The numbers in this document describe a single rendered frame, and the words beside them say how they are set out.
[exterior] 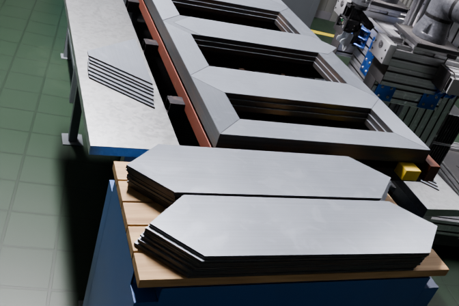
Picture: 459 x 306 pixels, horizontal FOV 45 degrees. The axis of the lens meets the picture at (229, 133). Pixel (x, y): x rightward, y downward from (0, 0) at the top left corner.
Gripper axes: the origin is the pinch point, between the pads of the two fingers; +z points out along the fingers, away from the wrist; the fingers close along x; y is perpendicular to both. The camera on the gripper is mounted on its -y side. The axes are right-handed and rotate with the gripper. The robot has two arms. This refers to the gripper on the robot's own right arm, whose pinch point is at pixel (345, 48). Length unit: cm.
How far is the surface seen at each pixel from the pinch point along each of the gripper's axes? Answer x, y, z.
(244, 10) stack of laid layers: -35, 36, 3
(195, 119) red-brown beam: 58, 83, 8
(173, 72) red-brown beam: 27, 83, 8
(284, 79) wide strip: 38, 47, 1
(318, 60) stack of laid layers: 11.9, 18.8, 2.5
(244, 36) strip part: 3.0, 49.7, 0.5
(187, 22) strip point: -3, 73, 0
